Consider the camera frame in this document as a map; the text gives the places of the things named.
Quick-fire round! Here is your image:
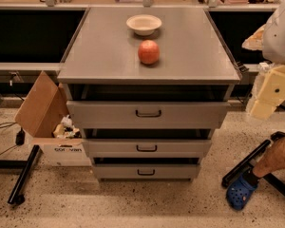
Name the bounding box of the person's bare leg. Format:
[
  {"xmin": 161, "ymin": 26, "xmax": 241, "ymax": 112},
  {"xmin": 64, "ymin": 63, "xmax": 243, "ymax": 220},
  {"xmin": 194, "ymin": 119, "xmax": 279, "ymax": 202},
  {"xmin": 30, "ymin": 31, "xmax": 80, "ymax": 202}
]
[{"xmin": 253, "ymin": 137, "xmax": 285, "ymax": 178}]

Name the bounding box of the open cardboard box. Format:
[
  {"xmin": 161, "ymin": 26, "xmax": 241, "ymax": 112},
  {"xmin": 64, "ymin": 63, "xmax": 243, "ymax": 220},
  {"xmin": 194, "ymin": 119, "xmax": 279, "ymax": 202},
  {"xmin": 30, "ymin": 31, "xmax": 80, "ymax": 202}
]
[{"xmin": 15, "ymin": 71, "xmax": 91, "ymax": 166}]

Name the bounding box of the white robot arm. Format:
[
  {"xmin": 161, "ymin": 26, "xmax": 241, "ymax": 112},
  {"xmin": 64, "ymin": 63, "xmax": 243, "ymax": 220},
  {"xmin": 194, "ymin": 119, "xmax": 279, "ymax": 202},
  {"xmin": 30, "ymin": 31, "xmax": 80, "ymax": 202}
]
[{"xmin": 246, "ymin": 0, "xmax": 285, "ymax": 120}]

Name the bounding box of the blue clog shoe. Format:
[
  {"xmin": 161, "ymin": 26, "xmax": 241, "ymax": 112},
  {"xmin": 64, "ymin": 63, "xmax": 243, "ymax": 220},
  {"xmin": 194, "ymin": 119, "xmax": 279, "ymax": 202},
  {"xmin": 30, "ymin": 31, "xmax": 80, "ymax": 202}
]
[{"xmin": 226, "ymin": 176, "xmax": 258, "ymax": 211}]

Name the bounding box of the grey top drawer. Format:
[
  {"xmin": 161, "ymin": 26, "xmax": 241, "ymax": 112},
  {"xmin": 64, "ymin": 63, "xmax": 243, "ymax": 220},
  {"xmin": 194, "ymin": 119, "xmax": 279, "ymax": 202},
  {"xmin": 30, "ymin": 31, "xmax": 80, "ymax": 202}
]
[{"xmin": 66, "ymin": 101, "xmax": 228, "ymax": 129}]

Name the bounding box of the white bowl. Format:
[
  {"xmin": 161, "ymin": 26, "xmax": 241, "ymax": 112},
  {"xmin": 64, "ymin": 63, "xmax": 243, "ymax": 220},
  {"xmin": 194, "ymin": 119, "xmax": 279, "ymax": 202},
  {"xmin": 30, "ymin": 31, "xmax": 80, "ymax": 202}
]
[{"xmin": 126, "ymin": 14, "xmax": 162, "ymax": 36}]

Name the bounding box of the black power adapter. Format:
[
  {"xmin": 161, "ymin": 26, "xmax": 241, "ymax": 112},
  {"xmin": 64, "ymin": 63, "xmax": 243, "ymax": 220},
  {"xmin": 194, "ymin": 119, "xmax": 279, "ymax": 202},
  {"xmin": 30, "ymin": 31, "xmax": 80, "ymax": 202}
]
[{"xmin": 15, "ymin": 129, "xmax": 25, "ymax": 145}]

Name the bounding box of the grey drawer cabinet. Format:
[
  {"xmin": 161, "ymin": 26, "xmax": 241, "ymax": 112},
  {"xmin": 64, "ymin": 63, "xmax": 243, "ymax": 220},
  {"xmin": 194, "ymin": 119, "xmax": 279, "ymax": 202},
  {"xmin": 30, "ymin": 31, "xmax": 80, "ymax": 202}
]
[{"xmin": 57, "ymin": 6, "xmax": 241, "ymax": 182}]

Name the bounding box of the red apple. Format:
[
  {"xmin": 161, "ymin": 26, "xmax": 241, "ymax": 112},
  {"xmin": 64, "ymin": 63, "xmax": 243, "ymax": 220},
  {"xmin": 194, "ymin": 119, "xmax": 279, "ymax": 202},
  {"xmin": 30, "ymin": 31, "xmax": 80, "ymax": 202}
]
[{"xmin": 138, "ymin": 40, "xmax": 160, "ymax": 65}]

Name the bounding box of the black table leg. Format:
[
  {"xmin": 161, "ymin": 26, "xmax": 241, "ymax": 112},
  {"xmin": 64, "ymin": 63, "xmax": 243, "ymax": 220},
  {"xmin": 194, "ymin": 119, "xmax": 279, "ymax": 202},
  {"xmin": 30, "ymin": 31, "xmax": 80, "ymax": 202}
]
[
  {"xmin": 0, "ymin": 145, "xmax": 40, "ymax": 205},
  {"xmin": 221, "ymin": 132, "xmax": 285, "ymax": 197}
]

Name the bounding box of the black table leg left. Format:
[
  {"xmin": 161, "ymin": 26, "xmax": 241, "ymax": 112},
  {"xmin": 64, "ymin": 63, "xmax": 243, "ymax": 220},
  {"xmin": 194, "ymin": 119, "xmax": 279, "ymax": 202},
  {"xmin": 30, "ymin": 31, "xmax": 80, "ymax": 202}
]
[{"xmin": 0, "ymin": 145, "xmax": 40, "ymax": 205}]

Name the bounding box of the black table leg right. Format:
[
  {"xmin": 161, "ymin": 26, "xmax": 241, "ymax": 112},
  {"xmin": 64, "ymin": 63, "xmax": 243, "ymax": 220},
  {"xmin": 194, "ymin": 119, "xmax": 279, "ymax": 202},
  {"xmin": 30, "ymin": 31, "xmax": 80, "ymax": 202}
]
[{"xmin": 221, "ymin": 132, "xmax": 285, "ymax": 197}]

